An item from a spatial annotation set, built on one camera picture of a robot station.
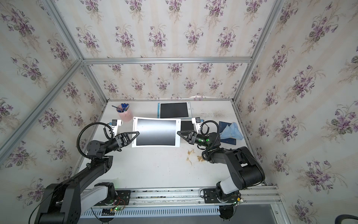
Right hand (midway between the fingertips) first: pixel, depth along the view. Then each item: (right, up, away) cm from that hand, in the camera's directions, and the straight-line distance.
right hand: (180, 136), depth 74 cm
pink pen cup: (-40, +10, +27) cm, 49 cm away
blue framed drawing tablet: (-5, +15, +44) cm, 47 cm away
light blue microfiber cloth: (+36, -1, +22) cm, 42 cm away
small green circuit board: (-31, -36, -4) cm, 48 cm away
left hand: (-21, -1, -4) cm, 21 cm away
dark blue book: (+36, -7, +21) cm, 42 cm away
